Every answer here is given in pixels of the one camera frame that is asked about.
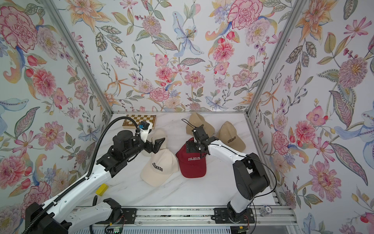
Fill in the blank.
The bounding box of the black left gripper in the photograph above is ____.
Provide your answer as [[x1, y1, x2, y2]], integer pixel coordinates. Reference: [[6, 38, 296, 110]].
[[124, 130, 166, 160]]

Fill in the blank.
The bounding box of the cream Colorado cap front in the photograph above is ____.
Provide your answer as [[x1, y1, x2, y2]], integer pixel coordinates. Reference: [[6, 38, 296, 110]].
[[140, 149, 179, 187]]

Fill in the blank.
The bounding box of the red Colorado cap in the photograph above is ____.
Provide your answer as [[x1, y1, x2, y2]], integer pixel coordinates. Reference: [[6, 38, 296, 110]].
[[176, 143, 206, 178]]

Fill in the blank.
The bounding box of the tan cap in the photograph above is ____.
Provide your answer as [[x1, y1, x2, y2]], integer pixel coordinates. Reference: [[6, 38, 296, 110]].
[[217, 121, 246, 152], [186, 112, 215, 137]]

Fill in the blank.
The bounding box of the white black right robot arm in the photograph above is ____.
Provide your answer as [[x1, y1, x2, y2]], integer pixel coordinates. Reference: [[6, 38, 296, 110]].
[[186, 126, 270, 220]]

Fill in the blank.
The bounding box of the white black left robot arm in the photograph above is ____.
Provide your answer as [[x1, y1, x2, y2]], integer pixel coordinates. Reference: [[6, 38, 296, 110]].
[[23, 129, 165, 234]]

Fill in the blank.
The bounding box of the wooden chessboard box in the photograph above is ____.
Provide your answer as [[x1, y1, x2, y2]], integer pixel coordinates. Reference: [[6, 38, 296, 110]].
[[122, 115, 156, 129]]

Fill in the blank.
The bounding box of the yellow block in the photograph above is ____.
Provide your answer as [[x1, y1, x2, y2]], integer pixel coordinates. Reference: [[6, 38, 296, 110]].
[[95, 183, 109, 197]]

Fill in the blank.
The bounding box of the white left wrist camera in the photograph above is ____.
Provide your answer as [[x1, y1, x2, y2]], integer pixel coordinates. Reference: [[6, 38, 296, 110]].
[[138, 121, 153, 143]]

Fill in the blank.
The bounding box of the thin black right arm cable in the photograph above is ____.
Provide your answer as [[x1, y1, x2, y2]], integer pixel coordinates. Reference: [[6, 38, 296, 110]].
[[181, 118, 278, 234]]

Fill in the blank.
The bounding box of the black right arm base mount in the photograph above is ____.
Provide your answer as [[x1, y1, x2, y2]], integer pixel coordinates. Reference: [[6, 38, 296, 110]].
[[211, 207, 255, 224]]

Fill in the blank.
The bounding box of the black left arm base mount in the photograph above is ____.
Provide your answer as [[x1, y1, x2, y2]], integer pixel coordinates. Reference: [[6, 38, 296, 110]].
[[96, 198, 137, 224]]

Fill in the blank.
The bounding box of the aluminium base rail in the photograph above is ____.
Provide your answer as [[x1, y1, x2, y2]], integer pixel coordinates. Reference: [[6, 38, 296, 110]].
[[62, 206, 297, 227]]

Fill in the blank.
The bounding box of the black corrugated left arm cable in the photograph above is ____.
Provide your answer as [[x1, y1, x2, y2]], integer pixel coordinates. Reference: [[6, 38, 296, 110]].
[[21, 116, 141, 234]]

